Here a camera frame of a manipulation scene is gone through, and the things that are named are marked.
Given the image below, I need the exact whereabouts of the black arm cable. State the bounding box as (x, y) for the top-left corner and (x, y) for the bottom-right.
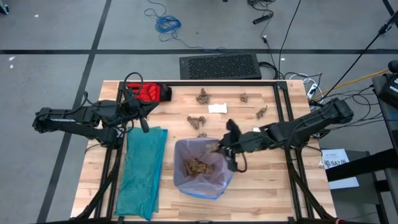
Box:
(238, 151), (249, 174)
(123, 72), (144, 100)

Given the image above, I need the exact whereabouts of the long black floor cable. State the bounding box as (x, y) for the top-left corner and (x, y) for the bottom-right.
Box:
(277, 0), (302, 79)

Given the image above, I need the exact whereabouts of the thin black stand pole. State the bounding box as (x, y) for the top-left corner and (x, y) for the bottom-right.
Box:
(322, 11), (398, 100)

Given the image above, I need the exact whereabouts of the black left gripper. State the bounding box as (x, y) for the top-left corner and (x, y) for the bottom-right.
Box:
(119, 95), (160, 134)

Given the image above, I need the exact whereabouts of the black cylindrical device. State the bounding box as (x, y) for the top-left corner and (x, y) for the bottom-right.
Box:
(252, 11), (274, 26)

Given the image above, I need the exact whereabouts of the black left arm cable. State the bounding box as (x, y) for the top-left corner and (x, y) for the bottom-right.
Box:
(123, 72), (144, 100)

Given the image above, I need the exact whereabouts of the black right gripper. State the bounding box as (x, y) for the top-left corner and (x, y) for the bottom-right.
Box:
(219, 119), (274, 172)

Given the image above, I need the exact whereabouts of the white printed paper sheet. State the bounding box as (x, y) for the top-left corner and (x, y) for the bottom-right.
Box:
(319, 148), (360, 190)

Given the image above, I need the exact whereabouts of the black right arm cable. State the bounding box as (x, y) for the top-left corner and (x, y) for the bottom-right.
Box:
(238, 151), (249, 174)

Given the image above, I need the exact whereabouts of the blue cable coil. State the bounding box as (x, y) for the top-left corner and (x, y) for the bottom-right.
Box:
(144, 0), (243, 54)

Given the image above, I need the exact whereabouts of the black floor cable tangle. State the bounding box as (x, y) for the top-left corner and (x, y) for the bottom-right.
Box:
(310, 83), (385, 133)

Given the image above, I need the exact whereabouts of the black box device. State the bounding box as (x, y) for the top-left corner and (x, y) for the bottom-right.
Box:
(377, 74), (398, 110)

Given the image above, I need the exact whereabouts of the yellow floor cable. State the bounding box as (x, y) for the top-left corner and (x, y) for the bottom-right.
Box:
(312, 68), (390, 100)

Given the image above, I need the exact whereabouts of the black side table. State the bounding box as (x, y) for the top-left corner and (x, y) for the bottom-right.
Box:
(371, 73), (398, 224)

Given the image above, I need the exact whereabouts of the white power strip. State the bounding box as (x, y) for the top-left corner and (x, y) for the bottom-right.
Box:
(306, 83), (318, 99)

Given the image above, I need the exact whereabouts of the black crossbar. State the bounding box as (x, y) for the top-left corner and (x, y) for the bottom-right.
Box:
(325, 147), (398, 183)

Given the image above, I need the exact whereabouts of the blue plastic bag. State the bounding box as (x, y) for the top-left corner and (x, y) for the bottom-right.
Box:
(173, 136), (234, 200)

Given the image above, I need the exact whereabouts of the teal plastic trash bag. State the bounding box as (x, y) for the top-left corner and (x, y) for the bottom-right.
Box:
(114, 126), (169, 222)

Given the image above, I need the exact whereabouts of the red and black work glove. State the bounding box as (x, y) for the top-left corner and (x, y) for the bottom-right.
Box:
(125, 82), (173, 103)

